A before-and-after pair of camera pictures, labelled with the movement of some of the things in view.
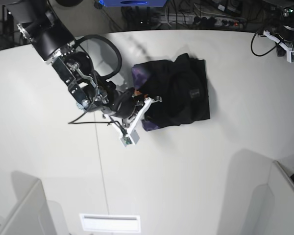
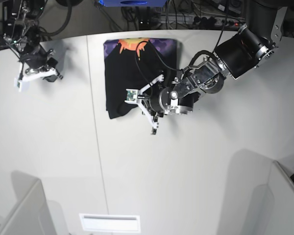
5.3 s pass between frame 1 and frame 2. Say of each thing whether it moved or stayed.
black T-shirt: moved
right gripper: moved
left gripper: moved
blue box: stayed
